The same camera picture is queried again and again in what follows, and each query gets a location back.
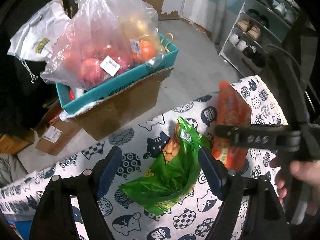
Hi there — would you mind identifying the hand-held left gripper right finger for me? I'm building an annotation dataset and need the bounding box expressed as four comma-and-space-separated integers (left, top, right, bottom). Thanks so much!
198, 146, 292, 240

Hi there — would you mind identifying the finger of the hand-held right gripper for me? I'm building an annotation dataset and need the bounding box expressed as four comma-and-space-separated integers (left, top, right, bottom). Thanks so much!
215, 125, 301, 151

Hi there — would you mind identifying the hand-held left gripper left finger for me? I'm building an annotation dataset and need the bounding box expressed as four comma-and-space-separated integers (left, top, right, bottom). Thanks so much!
29, 145, 123, 240

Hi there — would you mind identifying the green snack packet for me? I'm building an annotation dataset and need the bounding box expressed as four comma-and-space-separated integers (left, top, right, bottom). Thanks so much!
119, 116, 209, 215

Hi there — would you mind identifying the red snack packet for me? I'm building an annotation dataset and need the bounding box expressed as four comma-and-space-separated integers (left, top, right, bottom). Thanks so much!
211, 81, 253, 170

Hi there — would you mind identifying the person's right hand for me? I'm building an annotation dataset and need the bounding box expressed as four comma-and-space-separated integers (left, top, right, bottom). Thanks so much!
270, 156, 320, 216

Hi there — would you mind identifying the cat print tablecloth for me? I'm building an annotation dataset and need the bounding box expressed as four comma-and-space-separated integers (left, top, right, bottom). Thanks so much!
0, 76, 290, 240

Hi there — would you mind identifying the large brown cardboard box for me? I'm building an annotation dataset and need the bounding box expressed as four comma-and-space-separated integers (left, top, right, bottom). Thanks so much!
60, 66, 174, 142

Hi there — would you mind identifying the small labelled cardboard box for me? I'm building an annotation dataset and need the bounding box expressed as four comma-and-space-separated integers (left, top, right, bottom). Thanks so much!
35, 119, 83, 157

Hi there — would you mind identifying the teal box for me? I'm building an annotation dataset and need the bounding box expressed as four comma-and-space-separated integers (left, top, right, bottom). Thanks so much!
55, 34, 179, 114

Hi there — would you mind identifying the grey cloth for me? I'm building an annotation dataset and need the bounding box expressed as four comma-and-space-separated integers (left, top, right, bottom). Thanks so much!
0, 154, 28, 188

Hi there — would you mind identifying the red apple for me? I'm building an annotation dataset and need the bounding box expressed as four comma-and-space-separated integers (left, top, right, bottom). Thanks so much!
77, 57, 107, 85
106, 49, 133, 74

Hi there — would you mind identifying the blue box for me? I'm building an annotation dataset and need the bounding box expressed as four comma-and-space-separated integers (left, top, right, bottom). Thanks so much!
6, 217, 34, 240

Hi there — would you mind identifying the group of shoes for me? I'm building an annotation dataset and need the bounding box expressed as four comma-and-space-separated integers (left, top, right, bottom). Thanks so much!
229, 0, 300, 68

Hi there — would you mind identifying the grey shoe rack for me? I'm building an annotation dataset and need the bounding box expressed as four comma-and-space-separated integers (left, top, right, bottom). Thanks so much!
219, 0, 308, 78

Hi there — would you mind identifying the orange fruit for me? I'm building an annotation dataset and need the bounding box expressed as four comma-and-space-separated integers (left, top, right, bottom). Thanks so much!
132, 40, 157, 64

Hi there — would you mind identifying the clear plastic bag of apples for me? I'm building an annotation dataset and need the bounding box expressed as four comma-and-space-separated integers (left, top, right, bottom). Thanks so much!
40, 0, 137, 90

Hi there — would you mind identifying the white door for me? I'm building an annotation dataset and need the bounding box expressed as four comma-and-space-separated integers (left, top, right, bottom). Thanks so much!
181, 0, 222, 24

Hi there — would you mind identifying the clear plastic bag with orange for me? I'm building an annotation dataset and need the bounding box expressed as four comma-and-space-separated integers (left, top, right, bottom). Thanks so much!
100, 0, 165, 67

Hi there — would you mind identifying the gold looped handle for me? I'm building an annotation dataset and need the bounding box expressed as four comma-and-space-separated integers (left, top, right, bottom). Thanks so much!
160, 32, 176, 53

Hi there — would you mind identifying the white drawstring bag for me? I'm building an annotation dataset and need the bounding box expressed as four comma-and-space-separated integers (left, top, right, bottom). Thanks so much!
7, 0, 72, 83

